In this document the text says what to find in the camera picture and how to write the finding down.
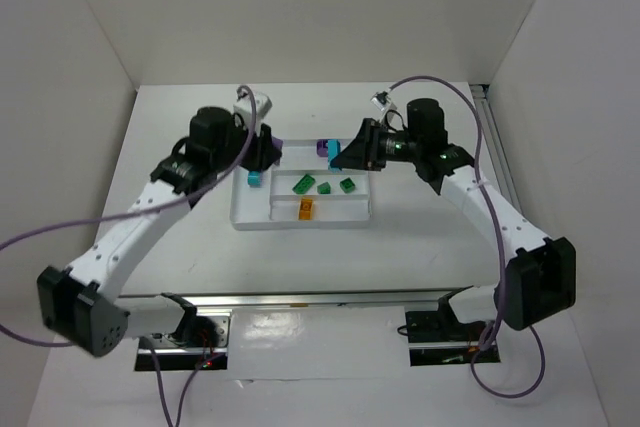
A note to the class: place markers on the aluminium front rail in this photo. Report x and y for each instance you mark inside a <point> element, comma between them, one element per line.
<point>321,299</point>

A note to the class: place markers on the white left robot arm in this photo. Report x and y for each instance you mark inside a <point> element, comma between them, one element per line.
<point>82,302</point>

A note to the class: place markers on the teal lego brick front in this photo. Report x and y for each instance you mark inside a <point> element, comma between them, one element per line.
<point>333,150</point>

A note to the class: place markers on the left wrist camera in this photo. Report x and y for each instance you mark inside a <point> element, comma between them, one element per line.
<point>257,109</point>

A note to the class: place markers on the yellow lego brick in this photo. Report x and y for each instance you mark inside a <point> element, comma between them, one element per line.
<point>305,211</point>

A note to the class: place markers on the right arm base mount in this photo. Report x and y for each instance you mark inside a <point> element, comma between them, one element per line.
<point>432,341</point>

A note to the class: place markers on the purple lego brick front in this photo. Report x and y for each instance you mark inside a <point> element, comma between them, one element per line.
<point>277,143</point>

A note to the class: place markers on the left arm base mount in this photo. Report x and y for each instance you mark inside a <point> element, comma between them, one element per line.
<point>207,347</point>

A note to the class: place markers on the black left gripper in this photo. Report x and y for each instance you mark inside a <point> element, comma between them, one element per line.
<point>262,148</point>

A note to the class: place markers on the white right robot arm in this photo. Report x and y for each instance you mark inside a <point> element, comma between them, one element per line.
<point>537,274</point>

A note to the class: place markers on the aluminium right side rail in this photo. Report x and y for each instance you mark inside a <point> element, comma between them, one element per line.
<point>504,178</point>

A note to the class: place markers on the white divided plastic tray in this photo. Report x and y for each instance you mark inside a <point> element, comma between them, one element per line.
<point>274,206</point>

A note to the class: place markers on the green lego brick small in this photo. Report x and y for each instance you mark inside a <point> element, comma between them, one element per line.
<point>324,188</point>

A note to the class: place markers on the purple lego brick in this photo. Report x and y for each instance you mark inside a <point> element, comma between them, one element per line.
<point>322,149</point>
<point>277,143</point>

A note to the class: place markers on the aluminium rail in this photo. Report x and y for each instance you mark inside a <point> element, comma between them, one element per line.
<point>504,178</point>
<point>321,299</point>

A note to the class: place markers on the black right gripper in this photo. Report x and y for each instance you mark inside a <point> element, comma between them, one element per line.
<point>375,145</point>

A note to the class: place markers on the teal lego brick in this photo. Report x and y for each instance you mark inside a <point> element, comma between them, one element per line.
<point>333,150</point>
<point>255,179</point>

